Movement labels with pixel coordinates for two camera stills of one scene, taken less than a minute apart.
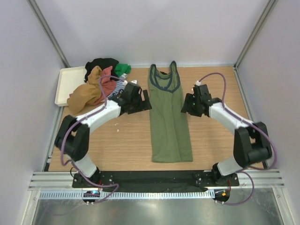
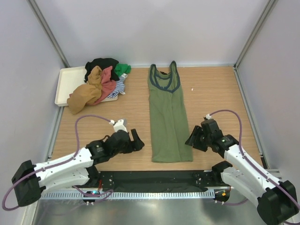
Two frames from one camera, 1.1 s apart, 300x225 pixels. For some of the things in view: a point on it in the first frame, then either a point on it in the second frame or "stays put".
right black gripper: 186,107 -> 193,138
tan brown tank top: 86,93 stays put
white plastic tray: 70,79 stays put
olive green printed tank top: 170,137 stays put
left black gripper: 145,106 -> 135,145
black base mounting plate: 158,181 stays put
